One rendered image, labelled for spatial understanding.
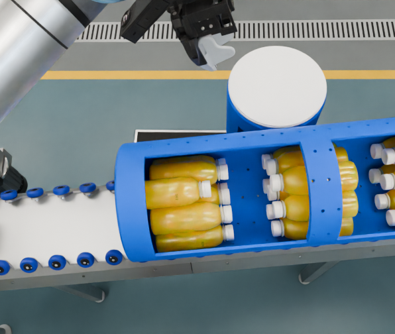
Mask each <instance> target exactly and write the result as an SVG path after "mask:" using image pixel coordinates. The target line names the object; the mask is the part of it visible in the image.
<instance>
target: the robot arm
mask: <svg viewBox="0 0 395 334"><path fill-rule="evenodd" d="M120 1H125V0H0V122H1V121H2V120H3V119H4V118H5V117H6V116H7V115H8V114H9V113H10V112H11V111H12V110H13V108H14V107H15V106H16V105H17V104H18V103H19V101H20V100H21V99H22V98H23V97H24V96H25V95H26V94H27V93H28V92H29V91H30V90H31V89H32V87H33V86H34V85H35V84H36V83H37V82H38V81H39V79H40V78H41V77H42V76H43V75H44V74H45V73H46V72H47V71H48V70H49V69H50V68H51V67H52V65H53V64H54V63H55V62H56V61H57V60H58V59H59V58H60V57H61V55H63V53H65V51H66V50H67V49H68V48H69V47H70V46H71V45H72V44H73V42H74V41H75V40H76V39H77V38H78V37H79V36H80V34H81V33H82V32H83V31H84V30H85V28H86V27H87V26H88V25H89V24H90V23H91V22H92V21H93V20H94V19H95V18H96V16H98V14H100V12H102V10H103V9H104V8H105V7H106V6H107V5H108V4H109V3H116V2H120ZM234 10H235V7H234V1H233V0H136V1H135V2H134V3H133V4H132V5H131V7H130V8H129V9H128V10H127V11H126V12H125V14H124V15H123V17H122V19H121V35H120V36H121V37H123V38H125V39H127V40H128V41H130V42H132V43H134V44H136V42H137V41H138V40H139V39H140V38H141V37H142V36H143V35H144V34H145V32H146V31H147V30H148V29H149V28H150V27H151V26H152V25H153V24H154V23H155V22H156V21H157V20H158V19H159V18H160V16H161V15H162V14H163V13H164V12H165V11H167V12H168V13H170V19H171V23H172V26H173V28H174V31H175V32H176V36H177V37H178V39H179V40H180V42H181V43H182V45H183V46H184V49H185V51H186V53H187V55H188V56H189V58H190V60H191V61H192V62H193V63H195V64H196V65H197V66H200V67H201V68H203V69H205V70H208V71H210V72H213V71H216V70H217V66H216V64H218V63H220V62H222V61H224V60H226V59H228V58H230V57H232V56H234V54H235V49H234V48H233V47H231V46H222V45H223V44H225V43H226V42H229V41H230V40H232V39H233V37H234V32H238V31H237V27H236V25H235V22H234V20H233V16H232V14H231V12H232V11H234ZM229 23H232V25H231V26H227V24H229Z"/></svg>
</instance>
